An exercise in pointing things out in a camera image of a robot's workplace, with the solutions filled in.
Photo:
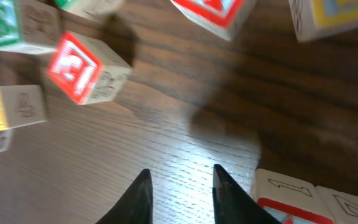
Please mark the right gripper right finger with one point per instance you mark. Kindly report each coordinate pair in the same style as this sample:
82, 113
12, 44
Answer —
232, 205

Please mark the red A block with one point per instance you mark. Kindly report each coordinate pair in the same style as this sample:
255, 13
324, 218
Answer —
288, 199

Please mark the red E block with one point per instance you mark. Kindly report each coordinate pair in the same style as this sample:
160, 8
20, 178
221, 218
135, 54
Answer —
87, 70

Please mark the yellow K block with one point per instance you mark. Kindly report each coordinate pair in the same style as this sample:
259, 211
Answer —
21, 105

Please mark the green R block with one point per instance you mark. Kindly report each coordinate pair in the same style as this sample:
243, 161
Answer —
28, 27

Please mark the yellow block centre row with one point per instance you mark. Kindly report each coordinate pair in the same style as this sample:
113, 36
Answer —
314, 19

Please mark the red U block centre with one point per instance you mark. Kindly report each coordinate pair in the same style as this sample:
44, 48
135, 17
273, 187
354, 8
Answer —
224, 18

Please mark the green N block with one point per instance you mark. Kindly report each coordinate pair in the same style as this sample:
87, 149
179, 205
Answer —
95, 10

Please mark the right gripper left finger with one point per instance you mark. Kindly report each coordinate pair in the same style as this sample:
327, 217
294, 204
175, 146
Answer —
136, 204

